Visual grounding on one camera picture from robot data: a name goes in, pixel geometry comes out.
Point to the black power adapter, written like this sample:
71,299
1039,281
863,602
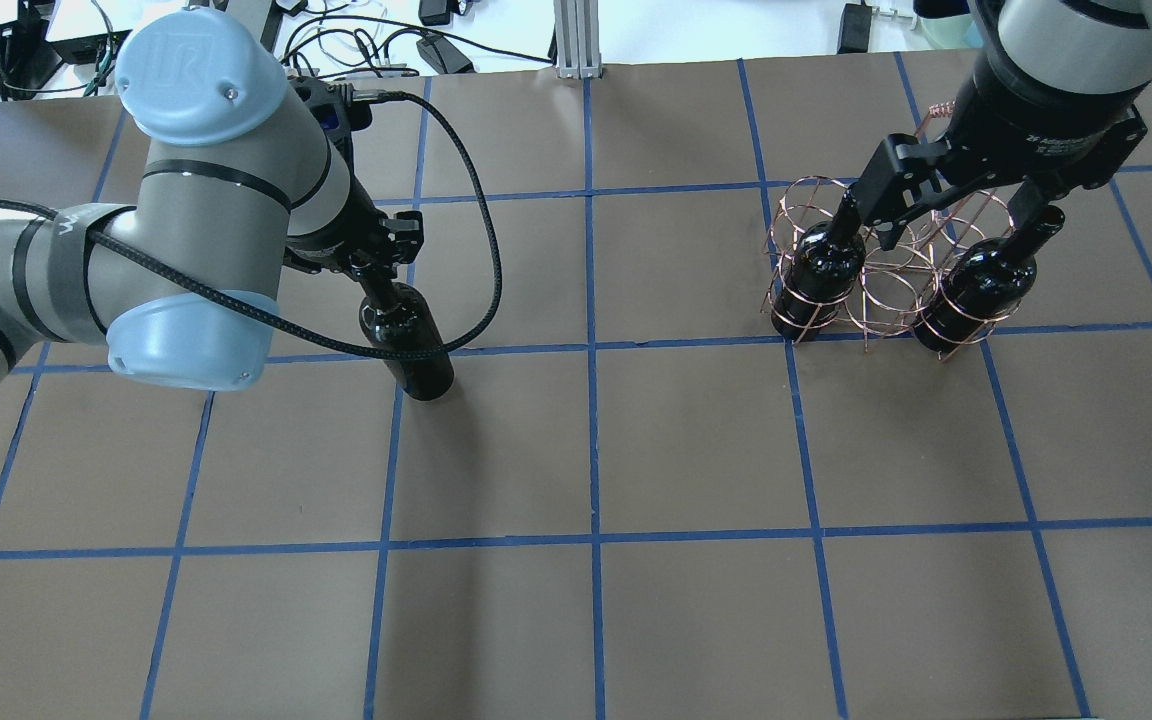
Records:
854,28

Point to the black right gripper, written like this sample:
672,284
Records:
1041,125

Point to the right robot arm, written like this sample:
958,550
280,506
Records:
1085,47

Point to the dark wine bottle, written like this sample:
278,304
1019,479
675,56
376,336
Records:
819,273
394,316

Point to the aluminium frame post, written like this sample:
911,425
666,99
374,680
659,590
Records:
576,31

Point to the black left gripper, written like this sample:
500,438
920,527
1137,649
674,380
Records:
338,232

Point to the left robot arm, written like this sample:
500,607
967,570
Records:
246,173

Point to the copper wire wine basket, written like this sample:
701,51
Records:
900,272

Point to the dark wine bottle in basket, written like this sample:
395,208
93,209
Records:
819,273

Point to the black power brick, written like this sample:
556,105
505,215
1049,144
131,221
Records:
443,56

